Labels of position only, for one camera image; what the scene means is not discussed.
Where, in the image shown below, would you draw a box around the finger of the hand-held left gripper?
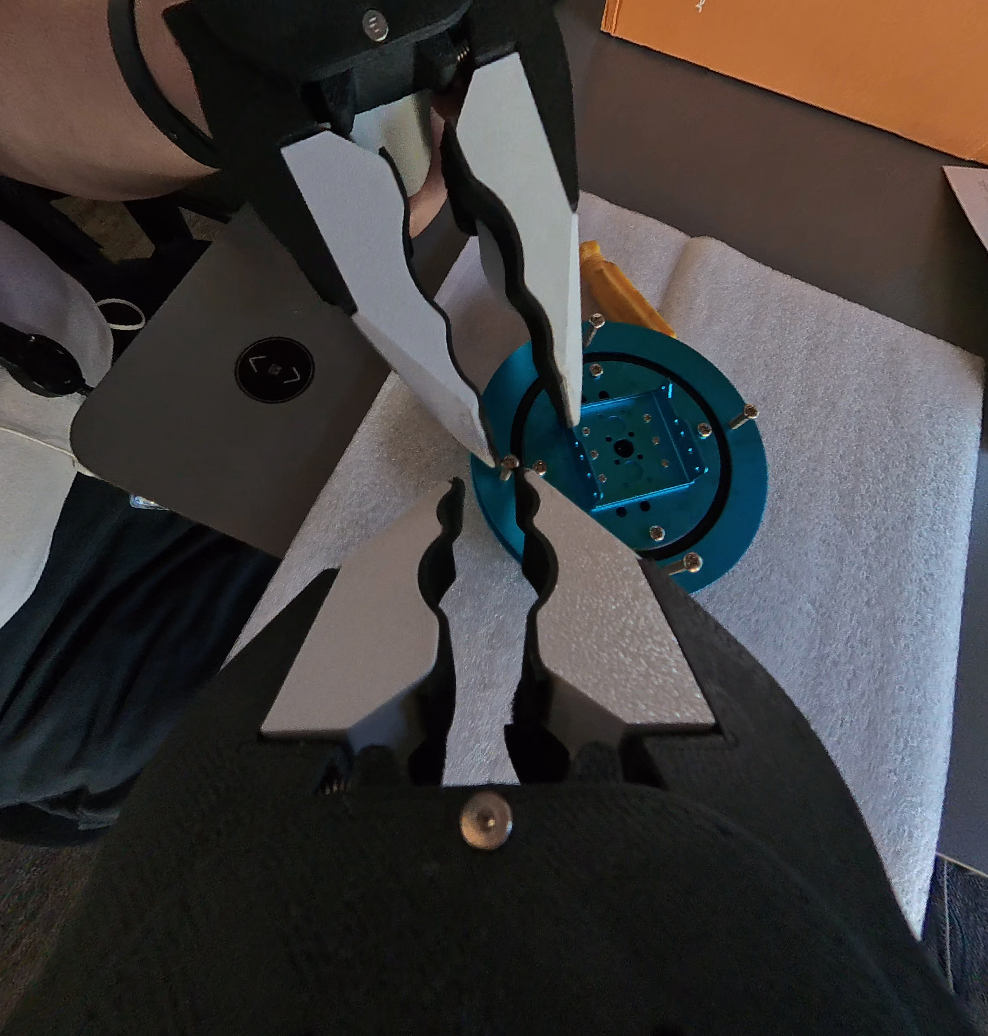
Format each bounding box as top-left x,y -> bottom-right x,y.
441,53 -> 585,428
282,128 -> 496,469

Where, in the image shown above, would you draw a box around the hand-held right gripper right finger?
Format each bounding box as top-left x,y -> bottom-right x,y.
504,468 -> 717,785

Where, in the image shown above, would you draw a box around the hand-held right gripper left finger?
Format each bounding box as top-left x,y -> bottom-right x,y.
261,478 -> 468,785

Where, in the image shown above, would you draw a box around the orange-handled screwdriver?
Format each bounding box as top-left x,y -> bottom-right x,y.
578,238 -> 677,339

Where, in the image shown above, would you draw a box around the blue round metal base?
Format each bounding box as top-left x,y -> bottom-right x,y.
469,311 -> 768,596

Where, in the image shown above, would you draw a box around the person's left forearm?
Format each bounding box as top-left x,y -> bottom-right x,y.
0,0 -> 151,202

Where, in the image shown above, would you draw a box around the dark grey desk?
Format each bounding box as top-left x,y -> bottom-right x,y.
558,0 -> 988,891

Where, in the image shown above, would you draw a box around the person's left hand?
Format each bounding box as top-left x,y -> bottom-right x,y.
133,0 -> 221,159

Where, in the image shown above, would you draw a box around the black wristband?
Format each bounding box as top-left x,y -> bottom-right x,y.
107,0 -> 223,173

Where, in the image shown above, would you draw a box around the white foam sheet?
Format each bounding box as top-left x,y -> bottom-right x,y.
219,190 -> 984,940

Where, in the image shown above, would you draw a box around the person's dark pants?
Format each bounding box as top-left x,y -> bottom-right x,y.
0,478 -> 276,843

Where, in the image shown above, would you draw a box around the orange cardboard box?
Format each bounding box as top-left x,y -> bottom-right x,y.
599,0 -> 988,171

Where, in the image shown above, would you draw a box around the black chest harness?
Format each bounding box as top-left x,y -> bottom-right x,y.
0,311 -> 90,399

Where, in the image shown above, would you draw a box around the open instruction booklet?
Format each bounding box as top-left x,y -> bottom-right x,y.
943,164 -> 988,487

